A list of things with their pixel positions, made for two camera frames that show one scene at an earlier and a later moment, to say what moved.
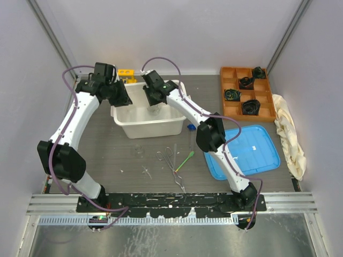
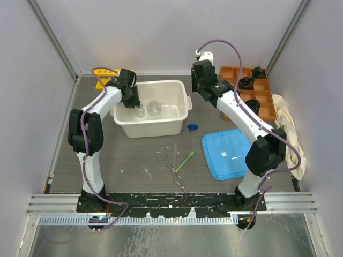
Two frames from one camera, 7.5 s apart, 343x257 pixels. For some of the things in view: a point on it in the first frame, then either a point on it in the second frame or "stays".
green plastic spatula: x=191 y=153 stays
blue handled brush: x=191 y=127 stays
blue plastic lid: x=251 y=151 stays
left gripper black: x=124 y=99 → x=135 y=101
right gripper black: x=152 y=101 → x=194 y=87
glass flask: x=154 y=110 stays
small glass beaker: x=138 y=148 → x=140 y=112
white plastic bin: x=140 y=119 stays
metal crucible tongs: x=168 y=153 stays
